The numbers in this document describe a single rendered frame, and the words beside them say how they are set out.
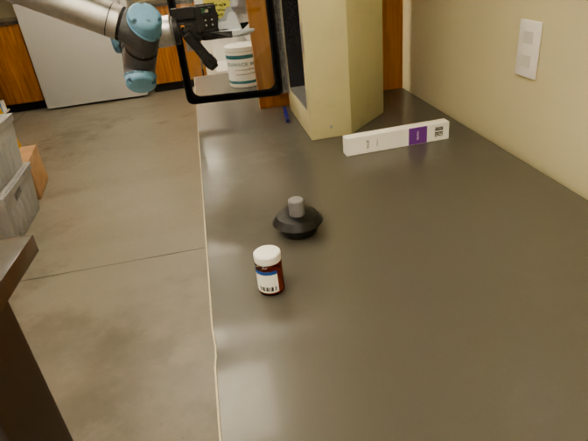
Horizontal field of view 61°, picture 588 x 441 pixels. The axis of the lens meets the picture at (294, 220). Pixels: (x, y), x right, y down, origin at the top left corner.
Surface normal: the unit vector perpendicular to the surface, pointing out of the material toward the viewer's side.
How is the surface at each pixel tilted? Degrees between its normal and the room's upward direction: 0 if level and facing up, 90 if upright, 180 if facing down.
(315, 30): 90
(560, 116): 90
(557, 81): 90
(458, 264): 0
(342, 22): 90
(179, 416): 0
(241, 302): 0
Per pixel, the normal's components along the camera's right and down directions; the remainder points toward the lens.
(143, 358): -0.10, -0.87
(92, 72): 0.18, 0.46
